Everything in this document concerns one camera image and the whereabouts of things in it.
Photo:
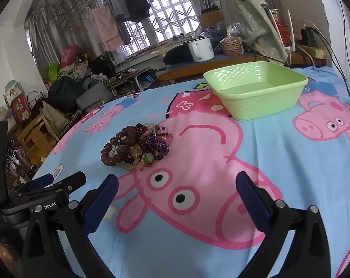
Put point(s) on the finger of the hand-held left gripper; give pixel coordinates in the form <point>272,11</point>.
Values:
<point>41,179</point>
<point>73,181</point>

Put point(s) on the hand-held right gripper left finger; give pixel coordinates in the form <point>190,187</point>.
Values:
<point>102,202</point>

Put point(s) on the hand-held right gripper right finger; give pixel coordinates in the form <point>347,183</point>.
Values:
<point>251,199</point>

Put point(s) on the green plastic basket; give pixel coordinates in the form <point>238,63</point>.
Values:
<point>259,104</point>

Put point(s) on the wooden stool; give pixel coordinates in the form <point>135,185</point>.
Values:
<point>35,139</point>

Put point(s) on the red box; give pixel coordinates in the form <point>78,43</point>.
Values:
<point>20,110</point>

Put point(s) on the beige bag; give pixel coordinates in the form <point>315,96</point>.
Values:
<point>54,118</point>

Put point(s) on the white and green packet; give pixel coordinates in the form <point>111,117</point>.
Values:
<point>12,91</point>

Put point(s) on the blue cartoon pig printed blanket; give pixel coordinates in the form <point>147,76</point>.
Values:
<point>198,150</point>

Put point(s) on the grey bag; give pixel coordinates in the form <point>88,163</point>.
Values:
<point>95,97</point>

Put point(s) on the dark green bag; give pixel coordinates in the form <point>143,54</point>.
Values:
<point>64,89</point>

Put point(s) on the bright green bag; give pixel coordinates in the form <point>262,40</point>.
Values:
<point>53,72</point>

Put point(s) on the black bag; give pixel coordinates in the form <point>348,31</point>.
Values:
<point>100,66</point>

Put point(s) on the red bag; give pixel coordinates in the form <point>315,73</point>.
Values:
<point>70,56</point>

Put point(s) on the grey curtain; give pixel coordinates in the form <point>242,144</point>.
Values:
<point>43,43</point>

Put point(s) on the low wooden platform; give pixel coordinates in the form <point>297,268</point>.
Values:
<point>189,69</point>

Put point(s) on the round woven basket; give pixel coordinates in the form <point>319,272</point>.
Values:
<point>232,47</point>

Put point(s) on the pink hanging towel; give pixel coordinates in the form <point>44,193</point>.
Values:
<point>106,29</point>

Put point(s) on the white enamel mug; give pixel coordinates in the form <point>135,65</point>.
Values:
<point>202,50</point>

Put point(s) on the dark cushion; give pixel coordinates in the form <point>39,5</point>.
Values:
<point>176,55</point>

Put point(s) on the glass jar with red contents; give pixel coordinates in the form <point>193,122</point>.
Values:
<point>282,31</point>

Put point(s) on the clear plastic bag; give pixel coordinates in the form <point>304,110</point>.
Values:
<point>235,29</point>

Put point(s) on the black power adapter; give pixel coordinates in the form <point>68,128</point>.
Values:
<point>308,36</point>

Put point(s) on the grey hanging shirt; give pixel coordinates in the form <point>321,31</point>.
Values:
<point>114,3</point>

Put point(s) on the green floral cloth cover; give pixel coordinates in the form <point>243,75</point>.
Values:
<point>250,14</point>

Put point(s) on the cardboard box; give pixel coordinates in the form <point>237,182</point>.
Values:
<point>211,18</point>

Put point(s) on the window with patterned grille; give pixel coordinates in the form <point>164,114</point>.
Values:
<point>169,17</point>

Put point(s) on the dark hanging jacket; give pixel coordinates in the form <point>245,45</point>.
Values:
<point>135,1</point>

